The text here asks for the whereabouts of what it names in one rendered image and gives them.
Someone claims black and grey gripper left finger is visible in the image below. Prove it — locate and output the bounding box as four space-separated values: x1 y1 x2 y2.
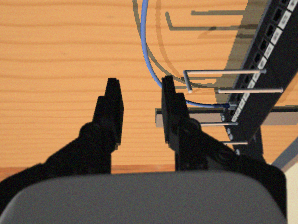
0 78 124 217

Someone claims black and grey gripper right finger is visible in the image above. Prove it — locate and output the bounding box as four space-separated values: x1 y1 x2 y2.
161 75 288 223

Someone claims blue cable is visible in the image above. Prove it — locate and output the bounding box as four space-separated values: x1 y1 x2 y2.
140 0 221 108

